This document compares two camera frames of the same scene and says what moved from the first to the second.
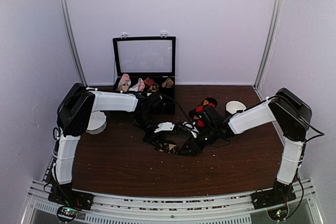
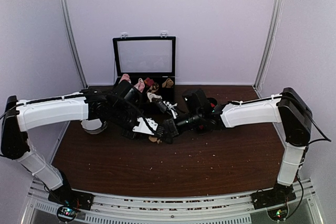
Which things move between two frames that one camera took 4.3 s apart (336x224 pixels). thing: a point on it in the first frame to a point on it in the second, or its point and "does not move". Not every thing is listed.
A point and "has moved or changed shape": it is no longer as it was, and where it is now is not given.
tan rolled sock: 168,83 does not move
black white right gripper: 190,143 to 172,129
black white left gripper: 159,138 to 127,135
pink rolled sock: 124,83 does not move
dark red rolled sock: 149,82 does not move
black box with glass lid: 146,65 does not move
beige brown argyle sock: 170,148 has moved or changed shape
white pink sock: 139,86 does not move
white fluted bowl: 97,123 does not move
